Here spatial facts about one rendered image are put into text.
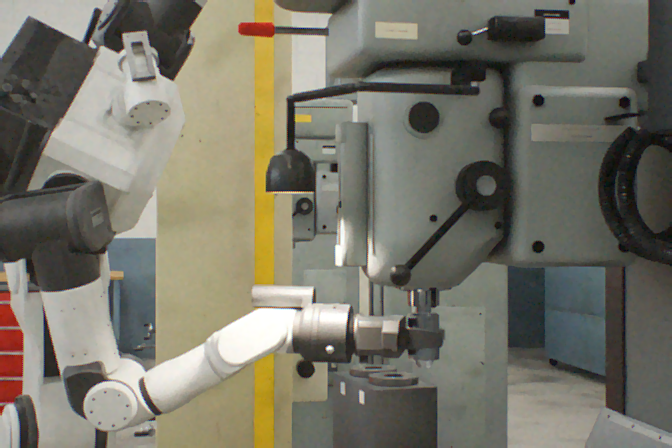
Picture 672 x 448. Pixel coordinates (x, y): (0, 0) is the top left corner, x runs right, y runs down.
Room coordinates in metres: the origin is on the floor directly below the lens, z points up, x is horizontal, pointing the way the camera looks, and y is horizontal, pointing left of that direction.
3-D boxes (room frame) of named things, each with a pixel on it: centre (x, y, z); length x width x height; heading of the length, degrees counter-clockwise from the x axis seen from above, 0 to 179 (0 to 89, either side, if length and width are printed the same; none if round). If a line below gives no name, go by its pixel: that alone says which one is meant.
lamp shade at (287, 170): (1.46, 0.07, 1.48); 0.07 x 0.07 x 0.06
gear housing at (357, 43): (1.54, -0.17, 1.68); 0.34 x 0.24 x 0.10; 102
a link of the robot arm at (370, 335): (1.55, -0.04, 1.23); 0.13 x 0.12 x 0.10; 170
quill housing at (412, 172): (1.53, -0.13, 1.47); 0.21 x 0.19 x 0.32; 12
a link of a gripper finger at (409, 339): (1.50, -0.12, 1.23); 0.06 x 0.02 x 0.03; 80
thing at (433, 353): (1.53, -0.13, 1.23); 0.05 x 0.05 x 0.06
